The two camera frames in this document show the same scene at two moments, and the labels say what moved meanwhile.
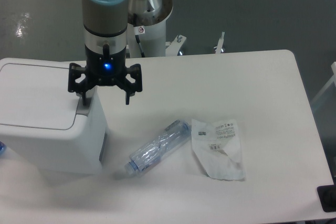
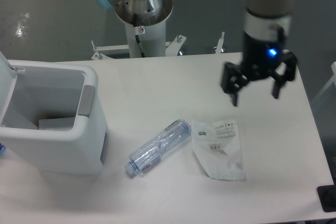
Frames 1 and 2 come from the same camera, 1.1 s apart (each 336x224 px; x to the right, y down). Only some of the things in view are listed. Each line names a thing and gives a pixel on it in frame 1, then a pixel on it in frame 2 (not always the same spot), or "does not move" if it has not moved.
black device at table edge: x=327 y=195 does not move
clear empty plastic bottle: x=154 y=150 does not move
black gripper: x=105 y=70 → x=261 y=57
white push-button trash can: x=44 y=127 does not move
